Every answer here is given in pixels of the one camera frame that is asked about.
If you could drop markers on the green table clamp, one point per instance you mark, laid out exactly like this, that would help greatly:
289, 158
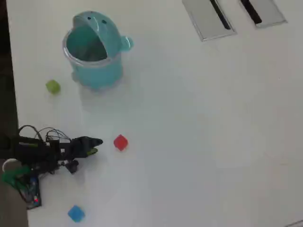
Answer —
14, 176

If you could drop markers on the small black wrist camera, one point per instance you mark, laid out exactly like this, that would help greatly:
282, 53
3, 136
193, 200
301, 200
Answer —
72, 166

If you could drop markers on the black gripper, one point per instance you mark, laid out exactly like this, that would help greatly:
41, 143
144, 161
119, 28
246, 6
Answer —
80, 146

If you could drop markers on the blue controller circuit board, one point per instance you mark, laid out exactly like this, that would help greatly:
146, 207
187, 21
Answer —
34, 191

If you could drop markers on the red lego block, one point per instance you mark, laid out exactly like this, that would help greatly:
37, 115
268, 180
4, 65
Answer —
120, 142

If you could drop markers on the green lego block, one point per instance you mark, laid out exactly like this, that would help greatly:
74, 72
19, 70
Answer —
53, 86

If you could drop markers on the teal whale-shaped bin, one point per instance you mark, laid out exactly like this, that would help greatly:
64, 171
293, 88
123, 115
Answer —
99, 71

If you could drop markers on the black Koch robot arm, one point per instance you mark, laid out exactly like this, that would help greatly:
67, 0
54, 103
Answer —
35, 151

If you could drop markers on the blue lego block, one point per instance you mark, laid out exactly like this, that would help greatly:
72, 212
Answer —
76, 213

